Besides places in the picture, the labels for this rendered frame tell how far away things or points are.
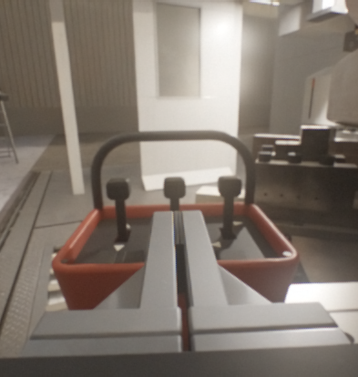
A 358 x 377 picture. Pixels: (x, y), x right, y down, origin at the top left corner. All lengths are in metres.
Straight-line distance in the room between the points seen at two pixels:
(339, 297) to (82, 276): 0.32
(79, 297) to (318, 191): 1.24
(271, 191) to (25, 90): 12.84
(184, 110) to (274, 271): 3.20
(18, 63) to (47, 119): 2.46
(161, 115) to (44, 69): 10.69
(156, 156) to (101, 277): 3.10
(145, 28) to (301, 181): 2.53
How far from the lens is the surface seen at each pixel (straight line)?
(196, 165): 3.51
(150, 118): 3.23
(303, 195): 1.36
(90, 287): 0.22
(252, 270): 0.21
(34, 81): 13.60
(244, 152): 0.31
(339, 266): 1.28
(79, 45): 13.79
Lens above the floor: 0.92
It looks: 16 degrees down
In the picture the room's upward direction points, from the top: 1 degrees counter-clockwise
